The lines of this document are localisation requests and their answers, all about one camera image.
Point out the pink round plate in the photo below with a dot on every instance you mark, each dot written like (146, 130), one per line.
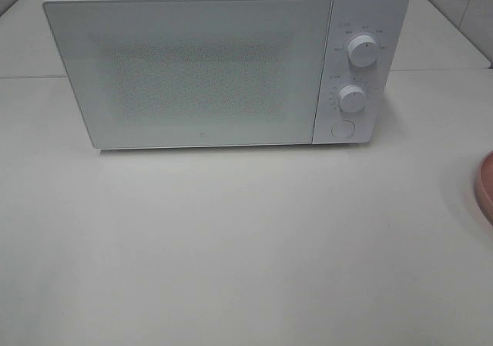
(484, 186)

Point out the white microwave oven body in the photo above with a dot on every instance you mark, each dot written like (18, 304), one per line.
(348, 18)

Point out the upper white power knob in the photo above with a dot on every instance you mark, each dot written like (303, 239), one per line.
(362, 50)

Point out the round white door-release button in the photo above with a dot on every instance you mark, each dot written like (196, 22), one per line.
(343, 129)

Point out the white microwave door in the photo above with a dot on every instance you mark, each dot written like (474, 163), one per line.
(156, 74)

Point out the lower white timer knob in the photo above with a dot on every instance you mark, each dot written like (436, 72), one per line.
(352, 98)

